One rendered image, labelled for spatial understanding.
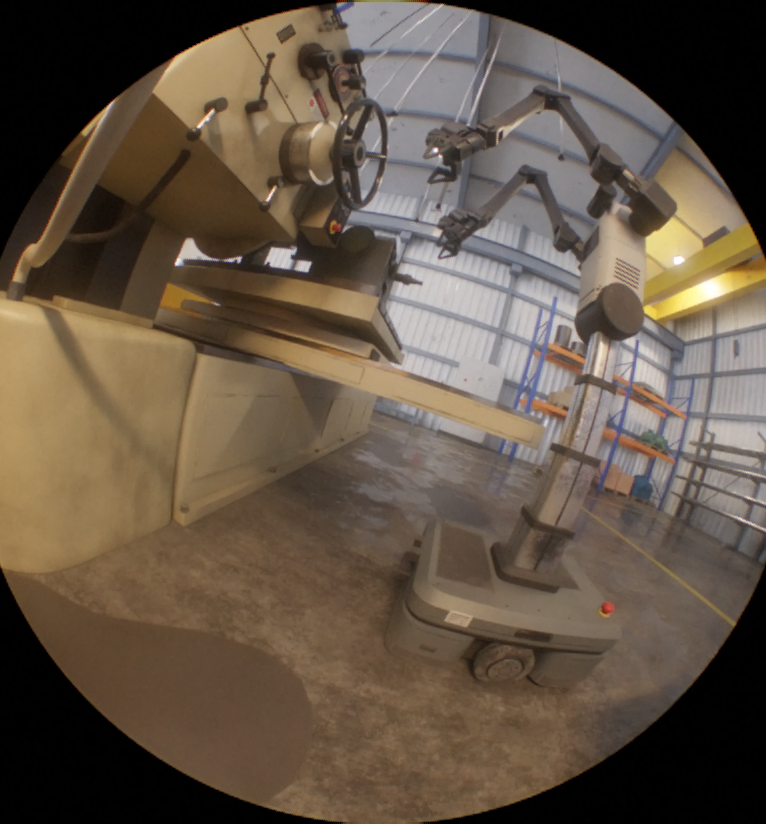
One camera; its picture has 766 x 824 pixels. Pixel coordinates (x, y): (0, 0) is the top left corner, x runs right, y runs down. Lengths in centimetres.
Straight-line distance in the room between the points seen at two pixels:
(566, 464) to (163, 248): 170
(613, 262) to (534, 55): 715
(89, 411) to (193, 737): 67
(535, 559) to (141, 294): 174
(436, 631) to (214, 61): 137
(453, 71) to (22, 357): 814
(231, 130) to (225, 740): 125
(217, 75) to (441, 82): 762
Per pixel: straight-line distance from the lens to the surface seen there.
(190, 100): 78
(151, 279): 148
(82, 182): 37
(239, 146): 87
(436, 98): 847
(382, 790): 68
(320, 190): 117
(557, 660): 91
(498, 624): 72
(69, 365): 70
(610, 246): 97
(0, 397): 72
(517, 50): 787
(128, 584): 87
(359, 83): 125
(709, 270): 857
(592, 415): 84
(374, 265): 122
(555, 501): 83
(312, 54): 112
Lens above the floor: 63
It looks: 4 degrees down
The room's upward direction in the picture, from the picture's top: 18 degrees clockwise
